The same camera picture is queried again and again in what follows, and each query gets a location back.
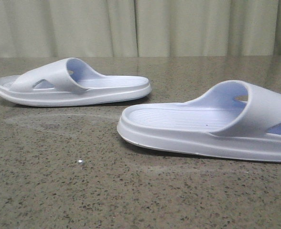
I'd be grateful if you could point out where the pale green curtain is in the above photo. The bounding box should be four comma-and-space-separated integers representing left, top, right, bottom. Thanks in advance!
0, 0, 281, 57

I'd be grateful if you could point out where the light blue slipper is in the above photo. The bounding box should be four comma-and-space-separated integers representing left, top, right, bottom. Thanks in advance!
0, 58, 151, 107
117, 80, 281, 162

